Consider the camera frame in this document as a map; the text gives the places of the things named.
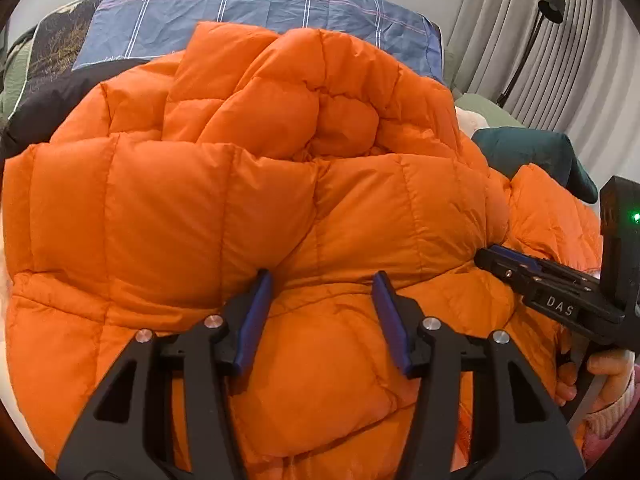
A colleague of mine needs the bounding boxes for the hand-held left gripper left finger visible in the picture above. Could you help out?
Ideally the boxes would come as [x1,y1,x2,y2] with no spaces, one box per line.
[56,268,275,480]

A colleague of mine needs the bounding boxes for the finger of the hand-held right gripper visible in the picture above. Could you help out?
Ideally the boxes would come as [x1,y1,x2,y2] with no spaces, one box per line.
[486,243,601,286]
[473,249,543,295]

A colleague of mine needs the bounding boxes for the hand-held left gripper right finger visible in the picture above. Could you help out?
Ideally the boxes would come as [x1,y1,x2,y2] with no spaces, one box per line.
[372,270,586,480]

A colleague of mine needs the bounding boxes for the orange down jacket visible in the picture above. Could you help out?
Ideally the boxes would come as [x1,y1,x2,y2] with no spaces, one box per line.
[2,21,606,480]

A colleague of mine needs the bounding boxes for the person's right forearm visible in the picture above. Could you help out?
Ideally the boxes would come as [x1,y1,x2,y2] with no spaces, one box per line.
[582,365,640,467]

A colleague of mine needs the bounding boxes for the person's right hand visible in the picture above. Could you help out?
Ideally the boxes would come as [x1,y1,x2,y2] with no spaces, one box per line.
[556,349,636,413]

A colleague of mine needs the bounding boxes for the dark green garment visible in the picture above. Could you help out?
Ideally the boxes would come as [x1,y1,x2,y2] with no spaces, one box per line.
[472,127,599,204]

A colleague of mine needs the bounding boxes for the cream fleece blanket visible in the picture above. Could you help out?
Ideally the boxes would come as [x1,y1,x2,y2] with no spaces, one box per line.
[454,109,490,139]

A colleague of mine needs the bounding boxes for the light green pillow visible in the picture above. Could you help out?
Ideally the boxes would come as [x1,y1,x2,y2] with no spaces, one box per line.
[444,50,523,129]

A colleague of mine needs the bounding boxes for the grey curtain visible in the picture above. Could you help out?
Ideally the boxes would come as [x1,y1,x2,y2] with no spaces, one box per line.
[442,0,640,181]

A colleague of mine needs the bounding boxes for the black floor lamp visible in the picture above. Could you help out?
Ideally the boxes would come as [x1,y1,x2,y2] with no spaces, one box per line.
[495,0,567,109]

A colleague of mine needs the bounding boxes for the black cloth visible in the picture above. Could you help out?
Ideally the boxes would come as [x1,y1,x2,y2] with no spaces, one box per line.
[0,57,151,161]

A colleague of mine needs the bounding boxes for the blue plaid bed sheet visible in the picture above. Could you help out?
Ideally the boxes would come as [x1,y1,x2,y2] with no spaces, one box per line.
[72,0,446,83]

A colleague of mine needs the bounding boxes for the dark patterned pillow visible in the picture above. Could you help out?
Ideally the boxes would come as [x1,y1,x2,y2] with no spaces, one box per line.
[25,0,108,96]

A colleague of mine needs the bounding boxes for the green striped cloth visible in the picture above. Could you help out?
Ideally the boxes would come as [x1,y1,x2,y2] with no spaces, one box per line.
[0,27,38,118]

